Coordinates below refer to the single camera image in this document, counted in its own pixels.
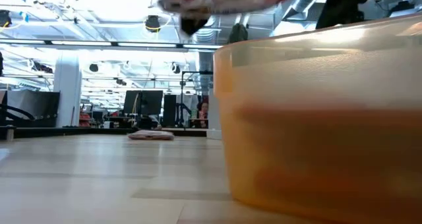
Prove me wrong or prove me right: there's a dark grey partition panel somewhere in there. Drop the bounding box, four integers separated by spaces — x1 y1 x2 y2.
6 90 61 128

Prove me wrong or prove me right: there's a black round hanging device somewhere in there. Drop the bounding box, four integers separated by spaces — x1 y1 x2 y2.
144 14 162 33

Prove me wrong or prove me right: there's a silver spiral ventilation duct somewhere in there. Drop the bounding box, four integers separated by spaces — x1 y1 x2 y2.
268 0 327 37
191 14 218 86

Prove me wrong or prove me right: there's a black curved cable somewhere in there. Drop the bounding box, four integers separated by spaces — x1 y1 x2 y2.
5 103 36 120

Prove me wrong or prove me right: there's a white square pillar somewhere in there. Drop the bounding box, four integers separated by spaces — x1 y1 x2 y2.
53 49 82 128

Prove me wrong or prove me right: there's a yellow cable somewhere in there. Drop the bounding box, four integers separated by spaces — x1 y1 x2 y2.
140 14 174 43

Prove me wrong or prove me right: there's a black computer monitor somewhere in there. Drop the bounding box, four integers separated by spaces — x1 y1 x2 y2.
140 90 164 116
123 90 142 116

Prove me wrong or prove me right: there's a black upright panel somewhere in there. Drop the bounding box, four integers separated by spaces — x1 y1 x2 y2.
163 94 177 128

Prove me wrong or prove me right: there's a long ceiling light strip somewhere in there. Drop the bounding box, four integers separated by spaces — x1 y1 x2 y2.
0 38 225 50

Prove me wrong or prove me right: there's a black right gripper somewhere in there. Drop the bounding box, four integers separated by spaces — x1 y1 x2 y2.
313 0 374 30

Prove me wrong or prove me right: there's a person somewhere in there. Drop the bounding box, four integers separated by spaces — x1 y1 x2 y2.
196 100 209 128

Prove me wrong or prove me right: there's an orange translucent plastic basket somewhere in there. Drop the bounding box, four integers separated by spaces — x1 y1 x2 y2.
213 13 422 224

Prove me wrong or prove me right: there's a black metal frame stand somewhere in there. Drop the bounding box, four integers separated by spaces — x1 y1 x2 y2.
180 70 214 129

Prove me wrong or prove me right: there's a red white popcorn bag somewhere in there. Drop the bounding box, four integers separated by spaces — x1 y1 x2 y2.
157 0 297 19
127 129 175 141

